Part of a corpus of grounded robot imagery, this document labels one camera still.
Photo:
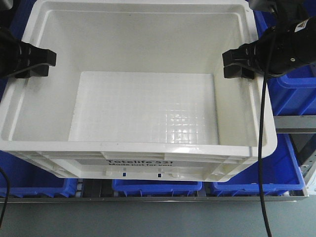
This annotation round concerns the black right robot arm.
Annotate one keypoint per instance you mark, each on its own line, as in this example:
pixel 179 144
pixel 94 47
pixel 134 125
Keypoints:
pixel 286 11

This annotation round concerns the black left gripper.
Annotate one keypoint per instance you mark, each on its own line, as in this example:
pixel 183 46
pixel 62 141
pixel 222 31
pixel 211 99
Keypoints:
pixel 13 52

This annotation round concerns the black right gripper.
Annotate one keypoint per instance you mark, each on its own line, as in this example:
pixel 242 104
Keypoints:
pixel 286 47

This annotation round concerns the shelf blue bin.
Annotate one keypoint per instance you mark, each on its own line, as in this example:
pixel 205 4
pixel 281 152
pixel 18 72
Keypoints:
pixel 294 94
pixel 27 179

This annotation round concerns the white plastic tote bin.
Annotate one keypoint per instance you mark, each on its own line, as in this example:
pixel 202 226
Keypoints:
pixel 137 92

